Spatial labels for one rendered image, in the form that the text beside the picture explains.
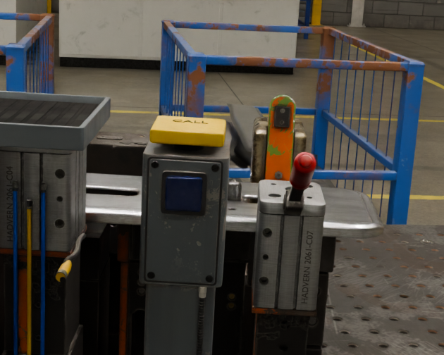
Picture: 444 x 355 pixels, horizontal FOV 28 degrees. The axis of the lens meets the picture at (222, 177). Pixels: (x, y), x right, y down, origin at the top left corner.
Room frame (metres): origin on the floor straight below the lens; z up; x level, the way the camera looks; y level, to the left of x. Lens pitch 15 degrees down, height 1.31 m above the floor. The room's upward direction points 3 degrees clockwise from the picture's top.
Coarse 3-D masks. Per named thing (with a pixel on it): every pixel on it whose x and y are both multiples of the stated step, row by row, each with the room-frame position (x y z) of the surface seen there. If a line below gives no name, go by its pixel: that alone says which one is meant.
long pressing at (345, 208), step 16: (96, 176) 1.12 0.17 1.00; (112, 176) 1.12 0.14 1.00; (128, 176) 1.13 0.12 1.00; (256, 192) 1.09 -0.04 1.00; (336, 192) 1.11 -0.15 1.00; (352, 192) 1.11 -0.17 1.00; (96, 208) 0.97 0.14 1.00; (112, 208) 0.97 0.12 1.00; (128, 208) 0.97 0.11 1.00; (240, 208) 1.01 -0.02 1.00; (256, 208) 1.01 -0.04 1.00; (336, 208) 1.03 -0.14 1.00; (352, 208) 1.04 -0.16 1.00; (368, 208) 1.05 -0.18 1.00; (128, 224) 0.96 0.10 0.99; (240, 224) 0.96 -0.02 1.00; (336, 224) 0.96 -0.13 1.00; (352, 224) 0.96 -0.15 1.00; (368, 224) 0.97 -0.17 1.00
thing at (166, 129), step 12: (156, 120) 0.73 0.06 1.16; (168, 120) 0.73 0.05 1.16; (180, 120) 0.73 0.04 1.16; (192, 120) 0.73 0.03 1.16; (204, 120) 0.74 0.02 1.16; (216, 120) 0.74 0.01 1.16; (156, 132) 0.69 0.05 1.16; (168, 132) 0.69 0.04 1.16; (180, 132) 0.69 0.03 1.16; (192, 132) 0.69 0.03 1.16; (204, 132) 0.69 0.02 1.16; (216, 132) 0.69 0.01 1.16; (180, 144) 0.69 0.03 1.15; (192, 144) 0.69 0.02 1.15; (204, 144) 0.69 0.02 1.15; (216, 144) 0.69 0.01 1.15
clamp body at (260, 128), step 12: (264, 120) 1.28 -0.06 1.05; (300, 120) 1.28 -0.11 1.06; (252, 132) 1.27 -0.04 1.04; (264, 132) 1.19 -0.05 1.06; (300, 132) 1.19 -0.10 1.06; (252, 144) 1.25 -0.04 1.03; (264, 144) 1.18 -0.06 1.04; (300, 144) 1.18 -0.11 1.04; (252, 156) 1.19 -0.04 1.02; (264, 156) 1.18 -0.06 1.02; (252, 168) 1.19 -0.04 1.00; (264, 168) 1.22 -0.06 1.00; (252, 180) 1.19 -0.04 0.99; (252, 240) 1.19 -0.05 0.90; (252, 252) 1.19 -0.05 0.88; (252, 264) 1.19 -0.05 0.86; (252, 324) 1.19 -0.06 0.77; (252, 336) 1.19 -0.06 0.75; (240, 348) 1.19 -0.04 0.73; (252, 348) 1.19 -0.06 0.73
